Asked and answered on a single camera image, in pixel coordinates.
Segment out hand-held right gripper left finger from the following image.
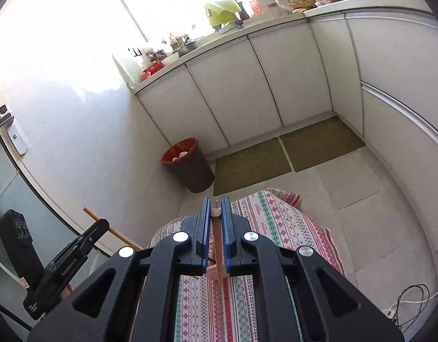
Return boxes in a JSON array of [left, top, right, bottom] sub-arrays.
[[28, 197, 213, 342]]

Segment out brown trash bin red rim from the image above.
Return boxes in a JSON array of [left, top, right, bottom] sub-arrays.
[[161, 137, 215, 194]]

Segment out wooden broom handle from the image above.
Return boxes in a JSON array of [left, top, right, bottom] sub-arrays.
[[83, 207, 143, 252]]

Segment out white kitchen cabinet row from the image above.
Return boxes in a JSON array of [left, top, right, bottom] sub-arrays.
[[134, 10, 336, 150]]

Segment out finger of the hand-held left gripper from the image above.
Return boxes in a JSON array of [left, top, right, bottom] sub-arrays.
[[64, 218, 110, 260]]

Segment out olive floor mat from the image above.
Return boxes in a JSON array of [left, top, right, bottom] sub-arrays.
[[279, 116, 366, 172], [212, 138, 293, 196]]

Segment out patterned red green tablecloth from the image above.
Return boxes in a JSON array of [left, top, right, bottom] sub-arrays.
[[128, 187, 348, 342]]

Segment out metal door handle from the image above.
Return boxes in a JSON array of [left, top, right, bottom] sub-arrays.
[[0, 104, 29, 156]]

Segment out white corner kitchen cabinet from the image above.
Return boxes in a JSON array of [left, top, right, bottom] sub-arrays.
[[304, 0, 438, 257]]

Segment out black cable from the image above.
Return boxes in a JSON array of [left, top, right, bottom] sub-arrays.
[[393, 284, 432, 333]]

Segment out basket of bread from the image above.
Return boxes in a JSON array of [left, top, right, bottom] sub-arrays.
[[290, 0, 318, 11]]

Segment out thin wooden utensil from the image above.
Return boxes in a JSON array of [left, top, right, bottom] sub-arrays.
[[204, 199, 229, 283]]

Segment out metal pot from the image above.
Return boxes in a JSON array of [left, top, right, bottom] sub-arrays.
[[174, 41, 198, 57]]

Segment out red bowl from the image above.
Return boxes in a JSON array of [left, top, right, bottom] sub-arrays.
[[141, 61, 165, 81]]

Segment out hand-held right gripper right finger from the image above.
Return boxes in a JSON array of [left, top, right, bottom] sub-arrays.
[[221, 196, 405, 342]]

